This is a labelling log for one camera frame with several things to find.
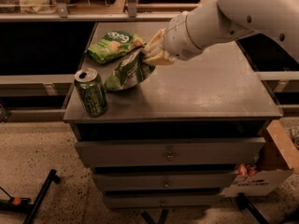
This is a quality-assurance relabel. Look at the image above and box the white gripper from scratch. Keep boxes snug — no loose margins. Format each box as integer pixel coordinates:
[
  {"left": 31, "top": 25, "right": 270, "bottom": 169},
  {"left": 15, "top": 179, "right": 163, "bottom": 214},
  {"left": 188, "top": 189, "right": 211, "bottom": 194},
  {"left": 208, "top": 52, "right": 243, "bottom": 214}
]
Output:
[{"left": 143, "top": 11, "right": 203, "bottom": 66}]

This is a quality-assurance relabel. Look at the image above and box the green jalapeno chip bag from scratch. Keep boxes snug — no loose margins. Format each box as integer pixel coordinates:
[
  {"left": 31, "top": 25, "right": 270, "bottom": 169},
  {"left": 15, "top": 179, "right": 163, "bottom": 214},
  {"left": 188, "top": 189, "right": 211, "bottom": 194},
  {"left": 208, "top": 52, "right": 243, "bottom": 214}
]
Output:
[{"left": 104, "top": 49, "right": 155, "bottom": 92}]

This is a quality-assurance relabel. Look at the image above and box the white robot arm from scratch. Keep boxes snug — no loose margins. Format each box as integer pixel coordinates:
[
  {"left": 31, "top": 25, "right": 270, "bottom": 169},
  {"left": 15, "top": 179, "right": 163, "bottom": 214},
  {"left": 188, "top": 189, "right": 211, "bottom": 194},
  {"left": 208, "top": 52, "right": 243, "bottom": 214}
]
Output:
[{"left": 144, "top": 0, "right": 299, "bottom": 65}]

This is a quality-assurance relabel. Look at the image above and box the light green chip bag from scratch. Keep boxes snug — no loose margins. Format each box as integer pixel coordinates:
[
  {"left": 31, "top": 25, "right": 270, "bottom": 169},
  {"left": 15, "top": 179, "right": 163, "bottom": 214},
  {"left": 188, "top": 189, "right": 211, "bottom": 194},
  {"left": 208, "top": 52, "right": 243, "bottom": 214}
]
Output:
[{"left": 85, "top": 31, "right": 146, "bottom": 64}]

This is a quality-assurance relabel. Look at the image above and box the green soda can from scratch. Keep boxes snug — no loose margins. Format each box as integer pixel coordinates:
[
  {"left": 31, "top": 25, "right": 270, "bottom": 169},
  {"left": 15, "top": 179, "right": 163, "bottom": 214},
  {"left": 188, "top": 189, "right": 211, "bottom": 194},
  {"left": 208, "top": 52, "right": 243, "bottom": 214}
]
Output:
[{"left": 75, "top": 68, "right": 107, "bottom": 117}]

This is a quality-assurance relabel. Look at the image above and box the grey drawer cabinet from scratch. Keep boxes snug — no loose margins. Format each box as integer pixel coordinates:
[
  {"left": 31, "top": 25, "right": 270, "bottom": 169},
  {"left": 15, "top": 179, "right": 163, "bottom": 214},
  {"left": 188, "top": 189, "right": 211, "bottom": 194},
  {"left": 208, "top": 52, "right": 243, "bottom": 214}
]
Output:
[{"left": 63, "top": 20, "right": 284, "bottom": 210}]

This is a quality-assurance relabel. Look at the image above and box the top grey drawer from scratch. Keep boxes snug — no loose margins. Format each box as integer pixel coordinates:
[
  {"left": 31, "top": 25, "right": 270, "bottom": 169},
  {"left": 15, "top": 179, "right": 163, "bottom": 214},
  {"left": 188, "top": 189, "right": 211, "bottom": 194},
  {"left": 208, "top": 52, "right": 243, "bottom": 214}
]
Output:
[{"left": 75, "top": 137, "right": 265, "bottom": 167}]

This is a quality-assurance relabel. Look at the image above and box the grey drawer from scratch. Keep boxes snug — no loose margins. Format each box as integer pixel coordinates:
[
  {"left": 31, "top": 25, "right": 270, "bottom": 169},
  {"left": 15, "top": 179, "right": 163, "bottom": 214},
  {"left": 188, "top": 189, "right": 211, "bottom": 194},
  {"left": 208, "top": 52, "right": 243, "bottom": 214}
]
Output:
[
  {"left": 75, "top": 137, "right": 265, "bottom": 167},
  {"left": 93, "top": 171, "right": 236, "bottom": 192},
  {"left": 103, "top": 195, "right": 222, "bottom": 209}
]

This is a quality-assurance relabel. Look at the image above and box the middle grey drawer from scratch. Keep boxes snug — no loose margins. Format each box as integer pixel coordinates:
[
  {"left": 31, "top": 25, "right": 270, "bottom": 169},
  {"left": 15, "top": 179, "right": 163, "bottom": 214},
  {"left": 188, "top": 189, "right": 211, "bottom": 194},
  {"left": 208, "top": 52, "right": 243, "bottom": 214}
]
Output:
[{"left": 93, "top": 171, "right": 236, "bottom": 192}]

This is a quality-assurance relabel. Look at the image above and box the red snack packet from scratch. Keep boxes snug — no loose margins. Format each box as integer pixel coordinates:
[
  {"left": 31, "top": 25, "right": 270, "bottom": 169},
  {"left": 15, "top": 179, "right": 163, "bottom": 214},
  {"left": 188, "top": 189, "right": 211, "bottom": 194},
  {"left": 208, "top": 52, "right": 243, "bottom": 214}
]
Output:
[{"left": 237, "top": 163, "right": 258, "bottom": 176}]

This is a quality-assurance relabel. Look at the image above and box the bottom grey drawer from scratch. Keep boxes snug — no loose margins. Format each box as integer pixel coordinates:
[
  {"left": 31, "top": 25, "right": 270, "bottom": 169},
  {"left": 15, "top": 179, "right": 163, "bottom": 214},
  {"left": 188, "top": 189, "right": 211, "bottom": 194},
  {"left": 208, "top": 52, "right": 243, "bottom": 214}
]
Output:
[{"left": 103, "top": 195, "right": 222, "bottom": 209}]

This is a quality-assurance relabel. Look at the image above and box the cardboard box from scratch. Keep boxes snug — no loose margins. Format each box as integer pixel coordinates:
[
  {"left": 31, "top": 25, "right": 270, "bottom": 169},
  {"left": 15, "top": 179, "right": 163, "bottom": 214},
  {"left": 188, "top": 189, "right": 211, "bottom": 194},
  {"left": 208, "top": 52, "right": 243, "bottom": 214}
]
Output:
[{"left": 221, "top": 120, "right": 299, "bottom": 197}]

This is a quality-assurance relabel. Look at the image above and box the black right stand leg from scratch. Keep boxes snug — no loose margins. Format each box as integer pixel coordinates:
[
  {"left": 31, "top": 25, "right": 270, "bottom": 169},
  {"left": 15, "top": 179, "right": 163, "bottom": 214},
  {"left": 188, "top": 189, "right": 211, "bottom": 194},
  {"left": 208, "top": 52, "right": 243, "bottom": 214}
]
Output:
[{"left": 236, "top": 193, "right": 269, "bottom": 224}]

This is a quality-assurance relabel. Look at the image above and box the black floor stand leg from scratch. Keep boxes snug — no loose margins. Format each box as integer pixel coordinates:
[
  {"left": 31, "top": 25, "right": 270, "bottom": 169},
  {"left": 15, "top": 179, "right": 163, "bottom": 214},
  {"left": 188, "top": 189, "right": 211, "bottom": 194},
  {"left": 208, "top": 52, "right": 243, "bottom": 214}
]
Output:
[{"left": 0, "top": 168, "right": 62, "bottom": 224}]

